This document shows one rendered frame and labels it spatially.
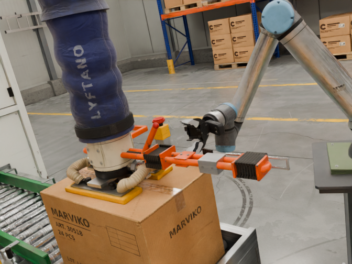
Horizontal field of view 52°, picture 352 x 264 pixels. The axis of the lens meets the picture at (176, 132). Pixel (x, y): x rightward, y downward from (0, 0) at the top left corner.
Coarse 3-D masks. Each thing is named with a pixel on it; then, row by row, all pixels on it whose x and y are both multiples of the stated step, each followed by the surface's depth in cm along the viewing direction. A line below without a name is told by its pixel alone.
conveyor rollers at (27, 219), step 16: (0, 192) 274; (16, 192) 266; (32, 192) 264; (0, 208) 247; (16, 208) 239; (32, 208) 236; (0, 224) 222; (16, 224) 219; (32, 224) 217; (48, 224) 215; (32, 240) 199; (48, 240) 196; (224, 240) 164; (16, 256) 184
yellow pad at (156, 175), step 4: (168, 168) 145; (172, 168) 147; (152, 172) 143; (156, 172) 143; (160, 172) 143; (164, 172) 143; (168, 172) 145; (152, 176) 142; (156, 176) 141; (160, 176) 141
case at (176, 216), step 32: (64, 192) 147; (160, 192) 131; (192, 192) 134; (64, 224) 148; (96, 224) 132; (128, 224) 119; (160, 224) 122; (192, 224) 135; (64, 256) 160; (96, 256) 141; (128, 256) 126; (160, 256) 122; (192, 256) 136
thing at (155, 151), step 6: (156, 144) 132; (162, 144) 132; (150, 150) 129; (156, 150) 130; (162, 150) 128; (168, 150) 125; (174, 150) 128; (144, 156) 126; (150, 156) 124; (156, 156) 122; (162, 156) 123; (168, 156) 125; (150, 162) 126; (156, 162) 125; (162, 162) 123; (156, 168) 125; (162, 168) 124
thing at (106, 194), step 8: (72, 184) 147; (80, 184) 145; (112, 184) 134; (72, 192) 144; (80, 192) 141; (88, 192) 138; (96, 192) 136; (104, 192) 134; (112, 192) 133; (128, 192) 131; (136, 192) 131; (104, 200) 133; (112, 200) 130; (120, 200) 127; (128, 200) 128
